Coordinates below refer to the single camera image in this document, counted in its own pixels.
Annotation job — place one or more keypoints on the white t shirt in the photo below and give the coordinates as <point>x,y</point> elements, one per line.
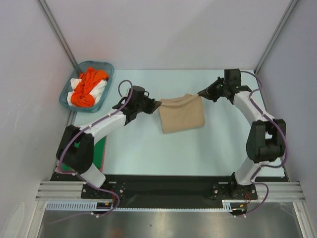
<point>85,98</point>

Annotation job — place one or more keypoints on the aluminium frame rail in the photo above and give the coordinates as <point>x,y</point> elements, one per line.
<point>74,190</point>

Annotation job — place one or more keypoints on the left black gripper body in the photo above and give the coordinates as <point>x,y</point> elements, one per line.
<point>146,105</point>

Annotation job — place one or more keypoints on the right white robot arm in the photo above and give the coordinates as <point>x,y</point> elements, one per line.
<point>267,137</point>

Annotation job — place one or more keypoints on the right white cable duct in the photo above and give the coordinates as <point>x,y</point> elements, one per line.
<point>233,205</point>

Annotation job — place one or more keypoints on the white cable duct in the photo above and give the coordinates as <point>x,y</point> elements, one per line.
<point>78,206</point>
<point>233,205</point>

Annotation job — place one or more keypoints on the teal plastic laundry basket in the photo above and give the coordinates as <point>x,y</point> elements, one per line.
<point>82,68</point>

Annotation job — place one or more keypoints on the left white cable duct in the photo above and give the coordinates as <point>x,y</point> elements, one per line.
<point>78,206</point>

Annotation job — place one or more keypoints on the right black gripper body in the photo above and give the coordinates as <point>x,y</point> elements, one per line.
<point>222,86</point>

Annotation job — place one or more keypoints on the beige t shirt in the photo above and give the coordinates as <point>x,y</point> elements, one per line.
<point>182,113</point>

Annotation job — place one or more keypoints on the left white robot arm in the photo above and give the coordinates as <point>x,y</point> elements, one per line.
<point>76,149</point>

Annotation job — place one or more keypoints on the orange t shirt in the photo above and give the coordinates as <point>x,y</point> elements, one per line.
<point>92,76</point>

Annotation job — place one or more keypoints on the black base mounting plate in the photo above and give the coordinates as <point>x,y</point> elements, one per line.
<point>167,192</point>

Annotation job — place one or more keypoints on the green folded t shirt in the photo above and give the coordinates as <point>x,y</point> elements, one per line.
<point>99,153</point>

